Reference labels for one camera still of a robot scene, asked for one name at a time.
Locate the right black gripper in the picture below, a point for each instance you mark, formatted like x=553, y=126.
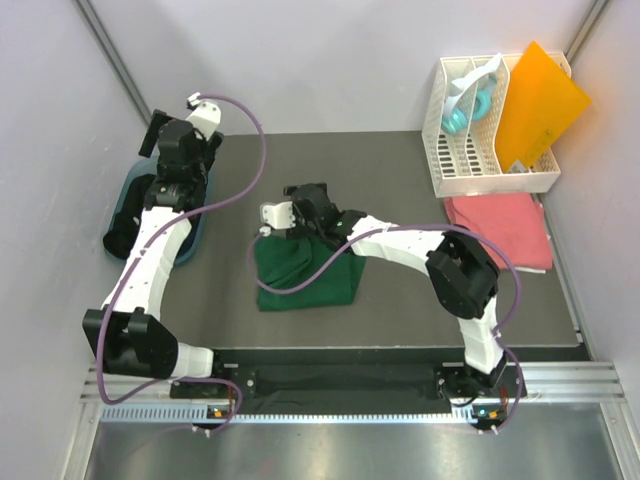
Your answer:
x=300, y=231

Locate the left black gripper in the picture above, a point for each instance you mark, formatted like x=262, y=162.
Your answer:
x=207, y=147

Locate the green t shirt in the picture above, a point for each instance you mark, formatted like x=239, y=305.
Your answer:
x=299, y=274

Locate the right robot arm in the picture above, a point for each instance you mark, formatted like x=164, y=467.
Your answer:
x=462, y=273

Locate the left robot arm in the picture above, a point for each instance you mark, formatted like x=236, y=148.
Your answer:
x=149, y=231

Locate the black t shirt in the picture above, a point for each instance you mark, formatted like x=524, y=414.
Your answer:
x=124, y=226

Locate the white perforated file organizer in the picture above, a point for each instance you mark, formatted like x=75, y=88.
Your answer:
x=466, y=163

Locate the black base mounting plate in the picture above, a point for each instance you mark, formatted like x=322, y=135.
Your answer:
x=359, y=380

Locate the pink folded t shirt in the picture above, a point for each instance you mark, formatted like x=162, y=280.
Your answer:
x=514, y=222

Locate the orange plastic folder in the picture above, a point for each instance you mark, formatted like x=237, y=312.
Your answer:
x=542, y=102

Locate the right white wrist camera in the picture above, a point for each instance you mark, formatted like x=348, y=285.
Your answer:
x=276, y=217

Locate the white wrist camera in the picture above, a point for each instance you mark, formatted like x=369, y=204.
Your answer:
x=276, y=217
x=205, y=115

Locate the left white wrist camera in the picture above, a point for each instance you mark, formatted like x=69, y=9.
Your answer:
x=205, y=115

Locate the grey slotted cable duct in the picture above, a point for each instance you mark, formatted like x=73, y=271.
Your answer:
x=209, y=414

